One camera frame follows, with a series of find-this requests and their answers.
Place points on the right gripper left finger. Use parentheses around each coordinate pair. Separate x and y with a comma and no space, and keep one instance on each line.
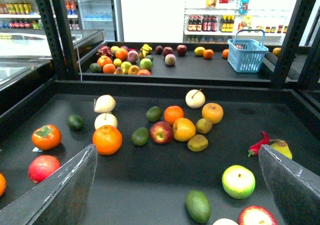
(60,199)

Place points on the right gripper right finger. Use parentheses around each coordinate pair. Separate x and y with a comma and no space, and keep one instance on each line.
(295,189)

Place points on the yellow lemon far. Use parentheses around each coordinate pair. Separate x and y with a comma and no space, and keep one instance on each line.
(199,51)

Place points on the white store shelf bottles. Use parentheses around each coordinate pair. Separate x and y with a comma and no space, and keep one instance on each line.
(216,21)

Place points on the red apple left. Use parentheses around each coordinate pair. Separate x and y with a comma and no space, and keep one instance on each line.
(42,167)

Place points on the yellow green pear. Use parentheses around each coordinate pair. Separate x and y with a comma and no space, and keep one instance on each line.
(282,147)

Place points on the red white apple front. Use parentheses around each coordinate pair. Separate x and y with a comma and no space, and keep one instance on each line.
(256,215)

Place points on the green apple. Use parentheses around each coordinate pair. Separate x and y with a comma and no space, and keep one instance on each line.
(238,182)

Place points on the red chili pepper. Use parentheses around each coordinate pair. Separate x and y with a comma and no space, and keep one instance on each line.
(254,149)

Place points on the orange at left edge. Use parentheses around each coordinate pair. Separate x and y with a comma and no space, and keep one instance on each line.
(3,184)

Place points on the orange persimmon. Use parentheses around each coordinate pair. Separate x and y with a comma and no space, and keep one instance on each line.
(46,137)

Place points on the large orange tangerine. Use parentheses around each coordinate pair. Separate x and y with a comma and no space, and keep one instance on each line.
(107,140)

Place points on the dark green avocado left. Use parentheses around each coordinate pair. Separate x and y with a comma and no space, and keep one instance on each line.
(75,122)

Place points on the white pear bottom edge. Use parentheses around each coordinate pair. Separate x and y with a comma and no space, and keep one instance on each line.
(225,221)

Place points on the white pear lower left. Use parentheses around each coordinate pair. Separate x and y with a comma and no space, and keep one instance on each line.
(105,119)

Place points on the green avocado front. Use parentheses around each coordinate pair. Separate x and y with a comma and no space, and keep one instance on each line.
(198,206)

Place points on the green lime lower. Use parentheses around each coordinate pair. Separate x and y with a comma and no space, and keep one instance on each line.
(140,136)

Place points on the green lime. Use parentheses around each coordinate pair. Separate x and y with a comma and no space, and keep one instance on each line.
(140,136)
(154,114)

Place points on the white pear upper left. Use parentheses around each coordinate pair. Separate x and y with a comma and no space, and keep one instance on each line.
(104,104)

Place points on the brown kiwi lower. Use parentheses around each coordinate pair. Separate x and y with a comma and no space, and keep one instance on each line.
(198,143)

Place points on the brown kiwi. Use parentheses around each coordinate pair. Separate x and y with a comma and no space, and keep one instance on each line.
(198,143)
(203,126)

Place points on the brown kiwi upper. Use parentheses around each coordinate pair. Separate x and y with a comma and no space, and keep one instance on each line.
(203,126)

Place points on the orange yellow apple right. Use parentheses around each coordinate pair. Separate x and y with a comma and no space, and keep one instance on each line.
(213,112)

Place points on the red yellow apple centre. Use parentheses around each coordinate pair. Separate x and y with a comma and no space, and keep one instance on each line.
(161,133)

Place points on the green lime upper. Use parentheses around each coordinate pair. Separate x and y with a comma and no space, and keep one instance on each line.
(154,114)

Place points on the white pear with stem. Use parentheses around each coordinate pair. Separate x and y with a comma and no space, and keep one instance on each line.
(195,98)

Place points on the orange centre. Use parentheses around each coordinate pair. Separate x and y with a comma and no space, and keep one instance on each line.
(172,113)

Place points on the small blue basket far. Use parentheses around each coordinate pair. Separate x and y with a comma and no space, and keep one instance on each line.
(246,55)

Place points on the far fruit pile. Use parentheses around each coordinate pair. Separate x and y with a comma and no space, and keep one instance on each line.
(122,60)

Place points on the small orange far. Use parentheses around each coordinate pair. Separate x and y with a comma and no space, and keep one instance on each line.
(208,54)

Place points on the pink peach far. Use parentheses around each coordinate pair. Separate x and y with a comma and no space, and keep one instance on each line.
(170,59)

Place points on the dark red apple far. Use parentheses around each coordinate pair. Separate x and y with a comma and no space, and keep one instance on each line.
(181,50)

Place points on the black metal shelf frame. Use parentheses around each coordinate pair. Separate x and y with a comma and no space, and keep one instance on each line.
(65,72)

